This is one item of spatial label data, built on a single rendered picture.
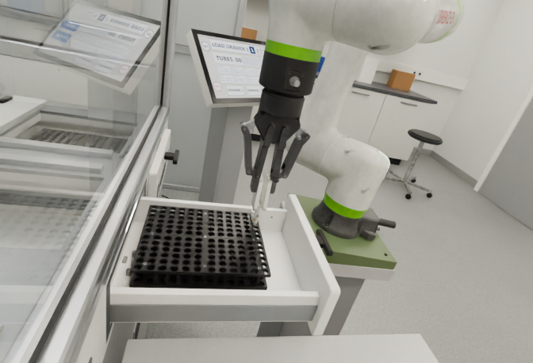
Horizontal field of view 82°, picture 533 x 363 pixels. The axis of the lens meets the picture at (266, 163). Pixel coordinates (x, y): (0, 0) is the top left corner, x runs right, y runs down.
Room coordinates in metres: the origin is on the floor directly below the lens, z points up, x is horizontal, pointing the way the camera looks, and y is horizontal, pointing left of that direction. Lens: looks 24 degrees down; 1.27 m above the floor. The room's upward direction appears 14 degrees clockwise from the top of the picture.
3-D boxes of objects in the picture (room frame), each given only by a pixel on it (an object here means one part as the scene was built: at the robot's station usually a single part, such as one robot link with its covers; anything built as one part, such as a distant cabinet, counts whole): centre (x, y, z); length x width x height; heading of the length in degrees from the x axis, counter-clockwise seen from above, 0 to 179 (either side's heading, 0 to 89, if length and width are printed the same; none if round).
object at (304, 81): (0.52, 0.00, 1.21); 0.12 x 0.09 x 0.06; 15
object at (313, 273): (0.51, -0.11, 0.87); 0.29 x 0.02 x 0.11; 15
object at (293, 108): (0.53, 0.00, 1.13); 0.08 x 0.07 x 0.09; 105
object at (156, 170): (0.72, 0.28, 0.87); 0.29 x 0.02 x 0.11; 15
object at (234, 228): (0.45, 0.08, 0.87); 0.22 x 0.18 x 0.06; 105
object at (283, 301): (0.45, 0.09, 0.86); 0.40 x 0.26 x 0.06; 105
